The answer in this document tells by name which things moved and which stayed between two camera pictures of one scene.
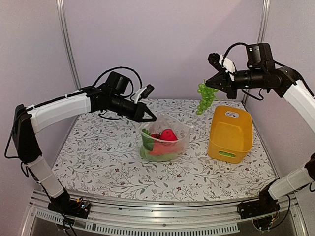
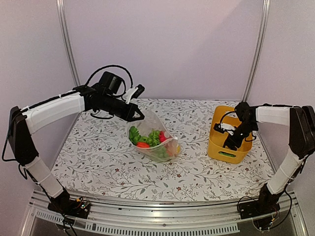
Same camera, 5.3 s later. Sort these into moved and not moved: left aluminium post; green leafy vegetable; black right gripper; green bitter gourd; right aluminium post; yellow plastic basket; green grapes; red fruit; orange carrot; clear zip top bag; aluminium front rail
Moved: clear zip top bag; orange carrot; green leafy vegetable; green grapes; black right gripper; red fruit
Not moved: left aluminium post; yellow plastic basket; aluminium front rail; green bitter gourd; right aluminium post
